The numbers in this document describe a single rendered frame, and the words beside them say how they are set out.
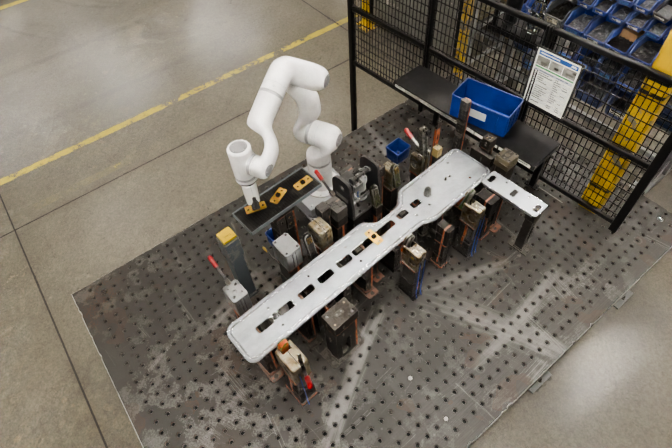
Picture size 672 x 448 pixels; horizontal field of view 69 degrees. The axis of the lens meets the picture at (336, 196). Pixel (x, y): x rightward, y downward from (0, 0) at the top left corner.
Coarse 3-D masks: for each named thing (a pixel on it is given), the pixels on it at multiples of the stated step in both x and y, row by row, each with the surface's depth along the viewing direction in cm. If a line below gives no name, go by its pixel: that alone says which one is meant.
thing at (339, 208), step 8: (328, 200) 213; (336, 200) 212; (336, 208) 209; (344, 208) 209; (336, 216) 210; (344, 216) 213; (336, 224) 214; (344, 224) 218; (336, 232) 221; (344, 232) 224; (336, 240) 226
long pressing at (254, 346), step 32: (448, 160) 234; (416, 192) 223; (448, 192) 222; (384, 224) 212; (416, 224) 212; (320, 256) 203; (352, 256) 203; (384, 256) 203; (288, 288) 195; (320, 288) 194; (256, 320) 187; (288, 320) 186; (256, 352) 179
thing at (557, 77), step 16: (544, 48) 212; (544, 64) 217; (560, 64) 211; (576, 64) 205; (528, 80) 228; (544, 80) 221; (560, 80) 215; (576, 80) 209; (544, 96) 226; (560, 96) 220; (560, 112) 224
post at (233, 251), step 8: (232, 240) 194; (224, 248) 193; (232, 248) 195; (240, 248) 199; (232, 256) 198; (240, 256) 203; (232, 264) 203; (240, 264) 207; (232, 272) 215; (240, 272) 210; (248, 272) 215; (240, 280) 214; (248, 280) 218; (248, 288) 222; (256, 288) 228
